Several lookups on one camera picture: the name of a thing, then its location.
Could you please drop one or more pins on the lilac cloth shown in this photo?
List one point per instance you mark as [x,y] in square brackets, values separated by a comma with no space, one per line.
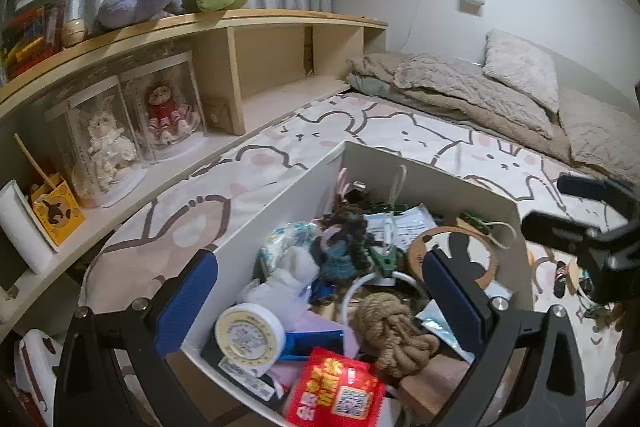
[320,322]

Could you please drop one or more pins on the quilted beige pillow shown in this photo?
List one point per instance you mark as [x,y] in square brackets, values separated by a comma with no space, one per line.
[600,132]

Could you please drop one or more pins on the white paper packet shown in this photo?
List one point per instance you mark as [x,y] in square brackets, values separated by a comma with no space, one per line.
[410,222]

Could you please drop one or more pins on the egg shaped ornament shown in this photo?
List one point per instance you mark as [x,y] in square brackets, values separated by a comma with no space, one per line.
[75,33]

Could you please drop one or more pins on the wooden stick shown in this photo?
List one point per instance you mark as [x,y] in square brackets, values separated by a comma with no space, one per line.
[32,159]

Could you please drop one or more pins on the white bunny doll case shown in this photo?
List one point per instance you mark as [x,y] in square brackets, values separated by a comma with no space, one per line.
[107,142]

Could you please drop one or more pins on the colourful boxes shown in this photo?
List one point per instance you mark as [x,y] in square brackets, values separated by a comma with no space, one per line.
[25,42]

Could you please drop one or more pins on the round yellow white tape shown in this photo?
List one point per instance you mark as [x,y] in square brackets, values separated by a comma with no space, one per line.
[247,332]

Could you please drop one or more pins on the white storage box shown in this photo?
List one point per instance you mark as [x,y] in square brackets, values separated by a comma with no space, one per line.
[295,202]

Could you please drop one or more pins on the red dress doll case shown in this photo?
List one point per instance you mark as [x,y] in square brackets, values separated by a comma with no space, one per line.
[165,107]

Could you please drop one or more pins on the patterned pouch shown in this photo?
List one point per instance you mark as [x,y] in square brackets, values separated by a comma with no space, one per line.
[280,239]

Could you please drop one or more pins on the pink hair band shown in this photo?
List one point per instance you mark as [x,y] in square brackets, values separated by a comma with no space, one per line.
[341,182]

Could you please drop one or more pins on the black item white label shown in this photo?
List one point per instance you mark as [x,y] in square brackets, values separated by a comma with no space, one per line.
[245,377]

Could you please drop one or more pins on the yellow cardboard box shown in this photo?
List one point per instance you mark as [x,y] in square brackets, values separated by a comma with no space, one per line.
[57,219]

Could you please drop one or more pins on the fluffy beige pillow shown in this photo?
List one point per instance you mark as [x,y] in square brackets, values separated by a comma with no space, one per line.
[520,67]

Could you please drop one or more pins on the white cloth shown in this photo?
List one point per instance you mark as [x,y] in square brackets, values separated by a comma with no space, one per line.
[290,274]

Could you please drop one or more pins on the beige duvet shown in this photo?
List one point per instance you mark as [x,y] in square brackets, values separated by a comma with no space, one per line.
[380,67]

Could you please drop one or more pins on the dark crochet doll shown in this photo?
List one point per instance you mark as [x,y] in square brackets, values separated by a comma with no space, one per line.
[335,259]

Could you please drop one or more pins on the grey foil packet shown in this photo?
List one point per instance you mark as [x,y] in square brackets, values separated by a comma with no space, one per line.
[440,324]

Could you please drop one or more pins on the purple plush toy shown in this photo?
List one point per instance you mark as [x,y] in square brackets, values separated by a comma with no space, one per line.
[135,2]

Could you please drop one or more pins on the beige folded blanket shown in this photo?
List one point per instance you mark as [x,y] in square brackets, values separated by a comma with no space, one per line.
[450,82]

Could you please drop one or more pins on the blue box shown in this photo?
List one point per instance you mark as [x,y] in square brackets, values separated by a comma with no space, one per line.
[315,342]

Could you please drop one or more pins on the small dark striped item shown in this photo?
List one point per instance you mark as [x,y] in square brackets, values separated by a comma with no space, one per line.
[560,277]

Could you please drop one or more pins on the long wooden piece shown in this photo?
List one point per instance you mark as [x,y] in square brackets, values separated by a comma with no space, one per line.
[435,382]

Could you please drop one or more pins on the green plastic clip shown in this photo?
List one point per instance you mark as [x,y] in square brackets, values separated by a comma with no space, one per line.
[475,218]
[382,263]

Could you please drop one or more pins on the wooden bedside shelf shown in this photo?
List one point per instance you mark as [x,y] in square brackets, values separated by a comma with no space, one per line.
[150,24]

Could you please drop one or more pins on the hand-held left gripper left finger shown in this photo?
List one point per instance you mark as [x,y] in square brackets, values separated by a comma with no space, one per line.
[187,302]

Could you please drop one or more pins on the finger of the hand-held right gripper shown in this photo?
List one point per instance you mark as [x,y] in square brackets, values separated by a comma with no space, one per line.
[580,187]
[555,229]

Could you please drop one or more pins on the dark knitted scrunchie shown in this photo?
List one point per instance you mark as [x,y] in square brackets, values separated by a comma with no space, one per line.
[345,227]

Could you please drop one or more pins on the white plastic clip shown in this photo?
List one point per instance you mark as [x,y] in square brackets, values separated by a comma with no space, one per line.
[387,232]

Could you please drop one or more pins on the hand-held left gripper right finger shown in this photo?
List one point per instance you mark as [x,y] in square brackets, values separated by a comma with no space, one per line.
[450,292]

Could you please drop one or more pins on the red snack packet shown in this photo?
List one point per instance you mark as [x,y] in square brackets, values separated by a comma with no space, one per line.
[325,387]

